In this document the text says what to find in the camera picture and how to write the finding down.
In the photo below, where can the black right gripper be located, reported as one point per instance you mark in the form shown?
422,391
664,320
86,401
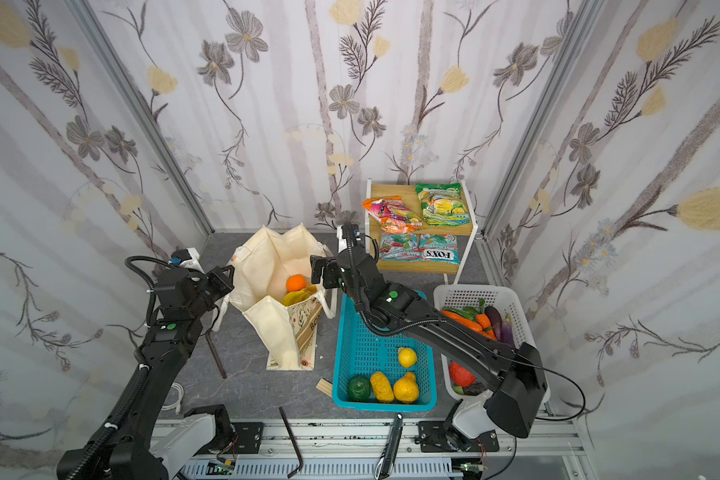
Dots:
327,271

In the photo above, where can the yellow lemon lower right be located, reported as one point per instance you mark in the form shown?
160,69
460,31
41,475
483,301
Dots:
407,357

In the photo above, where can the purple eggplant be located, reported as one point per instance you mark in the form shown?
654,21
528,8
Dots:
501,326

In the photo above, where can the yellow gourd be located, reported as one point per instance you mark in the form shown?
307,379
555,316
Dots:
406,390

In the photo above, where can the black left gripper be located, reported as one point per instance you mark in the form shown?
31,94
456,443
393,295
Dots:
217,282

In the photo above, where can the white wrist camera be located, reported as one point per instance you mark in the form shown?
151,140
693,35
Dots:
348,236
186,258

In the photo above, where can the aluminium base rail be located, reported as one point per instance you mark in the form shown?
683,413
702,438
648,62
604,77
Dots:
351,449

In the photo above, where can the teal plastic basket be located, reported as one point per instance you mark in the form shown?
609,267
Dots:
361,353

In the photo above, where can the orange pink snack bag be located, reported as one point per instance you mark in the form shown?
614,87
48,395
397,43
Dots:
393,215

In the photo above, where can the cream canvas grocery bag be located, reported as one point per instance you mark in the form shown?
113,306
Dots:
262,266

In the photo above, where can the orange carrot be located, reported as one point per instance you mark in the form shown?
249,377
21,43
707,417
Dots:
471,324

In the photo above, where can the yellow banana bunch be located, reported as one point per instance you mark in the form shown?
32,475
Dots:
295,297

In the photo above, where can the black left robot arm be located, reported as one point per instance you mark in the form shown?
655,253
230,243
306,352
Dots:
120,448

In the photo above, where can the black hex key on rail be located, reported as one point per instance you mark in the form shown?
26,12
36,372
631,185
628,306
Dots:
294,443

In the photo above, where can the green bell pepper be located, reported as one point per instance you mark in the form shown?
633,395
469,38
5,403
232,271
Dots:
359,388

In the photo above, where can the green snack bag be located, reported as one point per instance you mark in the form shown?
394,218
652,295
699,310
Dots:
442,204

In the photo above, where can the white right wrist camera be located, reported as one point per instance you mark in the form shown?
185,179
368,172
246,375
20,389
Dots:
348,236

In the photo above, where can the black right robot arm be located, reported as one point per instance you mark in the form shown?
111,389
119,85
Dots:
514,375

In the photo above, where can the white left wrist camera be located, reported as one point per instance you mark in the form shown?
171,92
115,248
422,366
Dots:
186,258

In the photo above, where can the yellow corn cob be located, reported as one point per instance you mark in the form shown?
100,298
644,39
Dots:
381,388

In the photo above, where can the black hex key on floor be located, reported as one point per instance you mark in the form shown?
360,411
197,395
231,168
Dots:
215,356

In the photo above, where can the white wooden two-tier shelf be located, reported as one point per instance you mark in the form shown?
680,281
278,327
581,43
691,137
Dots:
408,195

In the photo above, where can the small wooden block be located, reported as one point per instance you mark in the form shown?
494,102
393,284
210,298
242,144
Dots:
325,387

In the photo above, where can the Fox's candy bag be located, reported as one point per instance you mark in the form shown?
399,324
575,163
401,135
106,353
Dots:
411,247

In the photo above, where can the orange tangerine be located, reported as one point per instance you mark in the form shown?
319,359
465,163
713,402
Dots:
296,283

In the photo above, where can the red tomato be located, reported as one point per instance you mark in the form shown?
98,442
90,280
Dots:
460,376

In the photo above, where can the black metal cylinder tool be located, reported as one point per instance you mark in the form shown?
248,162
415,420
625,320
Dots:
387,460

